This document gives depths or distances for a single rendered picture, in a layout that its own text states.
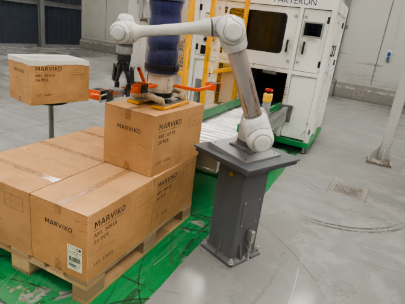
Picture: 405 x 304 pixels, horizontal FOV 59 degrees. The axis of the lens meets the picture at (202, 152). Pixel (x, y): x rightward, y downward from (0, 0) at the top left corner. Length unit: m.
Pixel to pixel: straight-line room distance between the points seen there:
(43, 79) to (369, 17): 9.26
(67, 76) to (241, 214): 2.20
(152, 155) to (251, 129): 0.64
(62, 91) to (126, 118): 1.52
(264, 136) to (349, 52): 9.43
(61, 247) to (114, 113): 0.86
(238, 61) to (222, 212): 1.04
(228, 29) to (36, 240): 1.52
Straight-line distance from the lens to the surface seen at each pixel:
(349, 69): 11.32
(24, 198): 2.17
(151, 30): 1.94
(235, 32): 1.85
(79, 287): 2.15
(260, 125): 2.01
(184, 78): 3.68
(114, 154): 2.44
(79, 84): 3.82
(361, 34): 11.29
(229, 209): 2.40
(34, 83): 3.59
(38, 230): 2.18
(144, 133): 2.24
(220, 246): 2.57
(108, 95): 1.97
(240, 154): 2.22
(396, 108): 5.34
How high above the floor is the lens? 1.48
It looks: 19 degrees down
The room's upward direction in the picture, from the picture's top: 7 degrees clockwise
